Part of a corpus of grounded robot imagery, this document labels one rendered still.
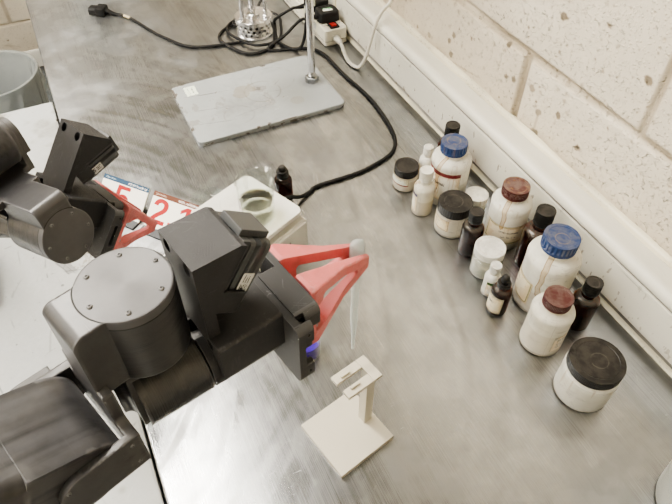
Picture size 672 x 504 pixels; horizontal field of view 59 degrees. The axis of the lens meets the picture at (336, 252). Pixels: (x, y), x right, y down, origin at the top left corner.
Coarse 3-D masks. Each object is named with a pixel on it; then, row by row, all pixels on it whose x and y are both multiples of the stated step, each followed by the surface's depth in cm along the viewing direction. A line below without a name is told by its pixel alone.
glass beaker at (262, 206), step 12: (240, 168) 81; (252, 168) 82; (264, 168) 82; (240, 180) 82; (252, 180) 83; (264, 180) 83; (240, 192) 79; (264, 192) 79; (240, 204) 81; (252, 204) 80; (264, 204) 81; (264, 216) 82
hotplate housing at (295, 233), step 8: (296, 224) 87; (304, 224) 88; (280, 232) 86; (288, 232) 86; (296, 232) 87; (304, 232) 89; (272, 240) 85; (280, 240) 85; (288, 240) 86; (296, 240) 88; (304, 240) 90
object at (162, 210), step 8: (160, 200) 95; (168, 200) 95; (152, 208) 96; (160, 208) 95; (168, 208) 95; (176, 208) 94; (184, 208) 94; (152, 216) 96; (160, 216) 95; (168, 216) 95; (176, 216) 94; (184, 216) 94; (160, 224) 95
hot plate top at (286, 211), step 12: (228, 192) 89; (276, 192) 89; (204, 204) 87; (216, 204) 87; (228, 204) 87; (276, 204) 87; (288, 204) 87; (276, 216) 85; (288, 216) 85; (276, 228) 84
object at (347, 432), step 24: (360, 360) 65; (336, 384) 63; (360, 384) 63; (336, 408) 74; (360, 408) 71; (312, 432) 72; (336, 432) 72; (360, 432) 72; (384, 432) 72; (336, 456) 70; (360, 456) 70
